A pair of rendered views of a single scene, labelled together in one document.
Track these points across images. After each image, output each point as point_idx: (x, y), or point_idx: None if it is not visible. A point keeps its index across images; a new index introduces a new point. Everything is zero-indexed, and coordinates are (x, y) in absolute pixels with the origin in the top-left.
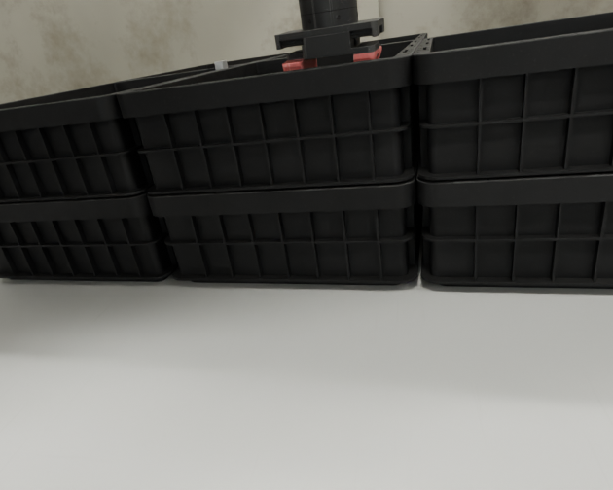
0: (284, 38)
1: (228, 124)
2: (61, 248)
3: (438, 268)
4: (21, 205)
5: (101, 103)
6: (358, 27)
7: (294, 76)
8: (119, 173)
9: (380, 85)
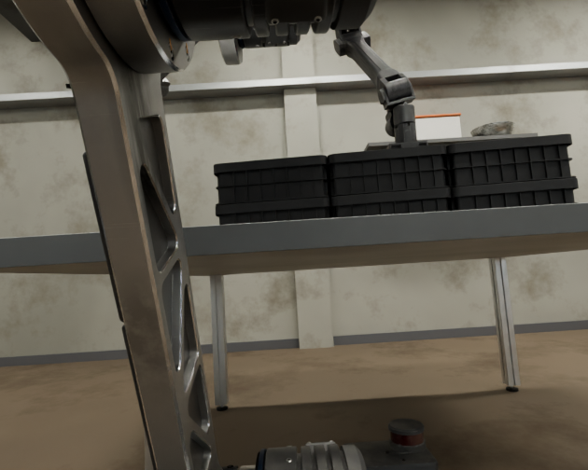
0: (393, 145)
1: (377, 166)
2: None
3: None
4: (262, 202)
5: (322, 157)
6: (421, 142)
7: (407, 148)
8: (319, 187)
9: (438, 152)
